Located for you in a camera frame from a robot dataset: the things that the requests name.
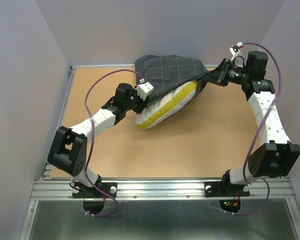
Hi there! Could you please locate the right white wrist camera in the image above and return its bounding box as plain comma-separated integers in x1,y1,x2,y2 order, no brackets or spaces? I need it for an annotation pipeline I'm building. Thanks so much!
229,42,244,62

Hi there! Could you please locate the metal front panel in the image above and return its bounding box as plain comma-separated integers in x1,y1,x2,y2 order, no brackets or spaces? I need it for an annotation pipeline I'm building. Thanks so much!
21,199,300,240

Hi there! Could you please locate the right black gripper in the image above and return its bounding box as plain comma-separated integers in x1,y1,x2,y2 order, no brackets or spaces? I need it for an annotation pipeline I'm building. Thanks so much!
201,58,251,87

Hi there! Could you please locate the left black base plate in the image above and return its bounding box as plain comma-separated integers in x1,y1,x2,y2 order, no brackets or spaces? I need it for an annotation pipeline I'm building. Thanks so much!
69,181,118,199

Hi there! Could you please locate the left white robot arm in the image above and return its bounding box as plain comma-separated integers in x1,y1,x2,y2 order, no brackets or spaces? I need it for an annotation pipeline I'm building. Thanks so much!
47,82,154,199

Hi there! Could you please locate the dark grey checked pillowcase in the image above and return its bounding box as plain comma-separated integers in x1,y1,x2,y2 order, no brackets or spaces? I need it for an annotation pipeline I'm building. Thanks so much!
134,55,209,109

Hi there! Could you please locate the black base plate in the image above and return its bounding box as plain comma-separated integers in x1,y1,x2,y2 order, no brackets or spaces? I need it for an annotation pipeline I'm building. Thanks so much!
204,181,250,198
69,181,118,199

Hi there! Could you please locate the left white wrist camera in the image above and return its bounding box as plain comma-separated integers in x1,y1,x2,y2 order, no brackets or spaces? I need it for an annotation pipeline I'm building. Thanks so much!
135,78,154,100

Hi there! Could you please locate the aluminium frame rail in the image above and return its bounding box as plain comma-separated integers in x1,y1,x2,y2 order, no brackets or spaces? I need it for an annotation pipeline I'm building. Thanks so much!
31,65,297,201

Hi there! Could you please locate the white pillow yellow edge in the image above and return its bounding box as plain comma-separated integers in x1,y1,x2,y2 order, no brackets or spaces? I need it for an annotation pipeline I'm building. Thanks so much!
135,80,199,130

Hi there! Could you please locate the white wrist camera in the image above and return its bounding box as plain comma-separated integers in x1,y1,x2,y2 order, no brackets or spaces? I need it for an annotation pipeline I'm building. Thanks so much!
229,42,244,62
135,78,154,100

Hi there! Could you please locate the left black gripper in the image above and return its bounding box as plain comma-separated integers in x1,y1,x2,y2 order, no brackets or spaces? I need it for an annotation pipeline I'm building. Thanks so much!
123,85,150,115

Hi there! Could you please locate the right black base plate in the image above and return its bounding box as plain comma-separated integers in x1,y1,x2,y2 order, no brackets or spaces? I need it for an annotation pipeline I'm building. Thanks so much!
204,181,250,198

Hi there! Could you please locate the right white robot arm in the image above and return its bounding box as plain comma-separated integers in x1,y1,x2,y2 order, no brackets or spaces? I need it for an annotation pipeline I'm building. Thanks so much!
215,51,300,196

